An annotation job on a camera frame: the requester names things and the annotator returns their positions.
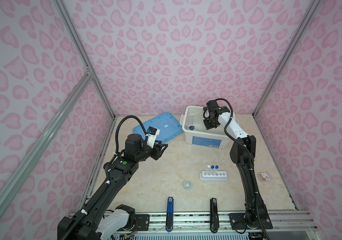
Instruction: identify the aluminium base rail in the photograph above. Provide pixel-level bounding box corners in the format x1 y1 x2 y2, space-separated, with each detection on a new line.
59 209 318 240

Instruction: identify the clear petri dish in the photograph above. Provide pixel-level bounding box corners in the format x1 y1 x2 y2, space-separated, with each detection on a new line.
193 125 206 133

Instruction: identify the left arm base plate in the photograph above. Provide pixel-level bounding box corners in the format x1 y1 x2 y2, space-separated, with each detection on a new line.
118 214 150 232

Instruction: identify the cork stoppered test tube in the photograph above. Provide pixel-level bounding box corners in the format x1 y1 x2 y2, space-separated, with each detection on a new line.
205 165 211 175

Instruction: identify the blue plastic bin lid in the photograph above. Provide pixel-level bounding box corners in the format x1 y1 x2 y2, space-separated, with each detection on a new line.
143 113 183 144

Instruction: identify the black stapler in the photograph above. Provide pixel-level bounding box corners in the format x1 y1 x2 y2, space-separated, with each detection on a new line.
210 198 219 234

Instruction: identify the white test tube rack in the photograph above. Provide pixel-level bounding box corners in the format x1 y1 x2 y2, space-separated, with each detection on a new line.
200 171 228 182

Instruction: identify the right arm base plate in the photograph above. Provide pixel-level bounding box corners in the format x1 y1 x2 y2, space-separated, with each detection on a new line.
228 213 273 231

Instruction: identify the small red labelled box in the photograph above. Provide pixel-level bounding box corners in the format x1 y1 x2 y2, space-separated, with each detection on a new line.
257 172 272 182

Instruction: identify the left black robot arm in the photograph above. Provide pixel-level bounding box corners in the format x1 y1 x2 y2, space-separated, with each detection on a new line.
57 134 168 240

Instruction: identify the right black corrugated cable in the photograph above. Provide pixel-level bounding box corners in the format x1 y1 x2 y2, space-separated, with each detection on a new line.
202 98 270 240

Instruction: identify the black corrugated cable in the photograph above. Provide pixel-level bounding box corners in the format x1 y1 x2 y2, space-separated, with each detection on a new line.
202 98 270 240
57 115 148 240

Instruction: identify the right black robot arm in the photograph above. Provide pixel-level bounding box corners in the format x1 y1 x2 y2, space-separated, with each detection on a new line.
203 98 272 231

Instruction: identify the blue capped test tube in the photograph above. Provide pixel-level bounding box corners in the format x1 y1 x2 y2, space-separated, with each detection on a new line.
210 165 215 175
214 165 219 175

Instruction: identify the left black corrugated cable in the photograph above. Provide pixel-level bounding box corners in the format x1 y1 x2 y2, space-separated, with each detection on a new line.
57 115 148 240

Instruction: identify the white plastic storage bin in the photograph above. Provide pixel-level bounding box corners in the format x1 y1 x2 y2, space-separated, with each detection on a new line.
180 106 230 149

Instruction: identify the blue stapler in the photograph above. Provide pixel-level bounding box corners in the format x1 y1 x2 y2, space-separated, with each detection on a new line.
165 197 174 232

